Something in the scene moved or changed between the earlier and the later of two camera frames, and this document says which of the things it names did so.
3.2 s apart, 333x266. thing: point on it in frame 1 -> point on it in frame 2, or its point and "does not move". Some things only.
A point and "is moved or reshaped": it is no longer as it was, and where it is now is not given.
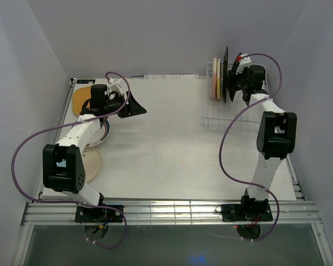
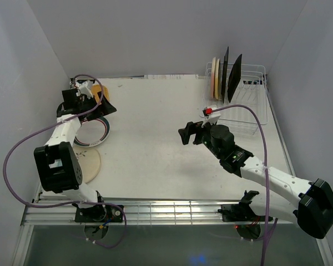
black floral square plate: x=225 y=73 is moved or reshaped
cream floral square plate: x=225 y=76 does not move
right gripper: x=232 y=77 -> x=196 y=128
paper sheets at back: x=171 y=77 does not move
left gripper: x=132 y=108 -> x=102 y=110
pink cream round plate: x=214 y=77 does not move
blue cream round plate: x=91 y=161 does not move
